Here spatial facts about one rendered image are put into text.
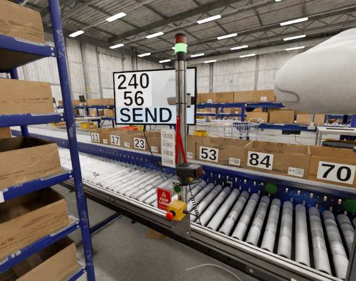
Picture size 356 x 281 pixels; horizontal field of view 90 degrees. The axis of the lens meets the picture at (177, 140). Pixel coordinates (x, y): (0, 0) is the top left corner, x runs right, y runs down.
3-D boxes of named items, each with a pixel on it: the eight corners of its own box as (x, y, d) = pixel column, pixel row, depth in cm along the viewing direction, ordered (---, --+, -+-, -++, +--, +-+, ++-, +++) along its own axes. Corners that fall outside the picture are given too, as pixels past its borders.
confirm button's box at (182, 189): (171, 193, 91) (171, 181, 90) (174, 191, 94) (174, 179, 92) (183, 197, 87) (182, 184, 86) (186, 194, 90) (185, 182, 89)
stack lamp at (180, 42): (172, 52, 79) (172, 37, 78) (179, 54, 83) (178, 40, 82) (182, 50, 77) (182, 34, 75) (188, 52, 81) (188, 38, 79)
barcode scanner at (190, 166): (198, 190, 78) (195, 166, 76) (176, 187, 84) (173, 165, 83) (205, 184, 83) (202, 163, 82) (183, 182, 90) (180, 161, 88)
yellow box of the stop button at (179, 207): (165, 218, 89) (165, 206, 87) (175, 210, 96) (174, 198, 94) (190, 229, 81) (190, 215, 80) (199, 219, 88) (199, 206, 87)
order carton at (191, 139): (160, 154, 175) (159, 137, 171) (176, 148, 199) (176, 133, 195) (195, 161, 153) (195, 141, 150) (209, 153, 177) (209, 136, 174)
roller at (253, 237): (243, 251, 81) (243, 242, 80) (261, 200, 124) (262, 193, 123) (254, 256, 79) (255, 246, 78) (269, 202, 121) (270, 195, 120)
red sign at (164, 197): (157, 208, 101) (156, 187, 99) (157, 207, 102) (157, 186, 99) (180, 217, 93) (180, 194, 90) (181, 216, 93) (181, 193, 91)
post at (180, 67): (171, 232, 99) (166, 62, 82) (175, 227, 103) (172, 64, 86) (189, 241, 93) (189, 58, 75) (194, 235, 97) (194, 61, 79)
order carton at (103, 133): (91, 143, 238) (89, 130, 234) (110, 139, 262) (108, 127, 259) (110, 145, 217) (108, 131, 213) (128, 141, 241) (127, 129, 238)
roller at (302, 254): (293, 272, 71) (295, 262, 70) (294, 208, 113) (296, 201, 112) (309, 279, 68) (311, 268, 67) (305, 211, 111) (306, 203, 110)
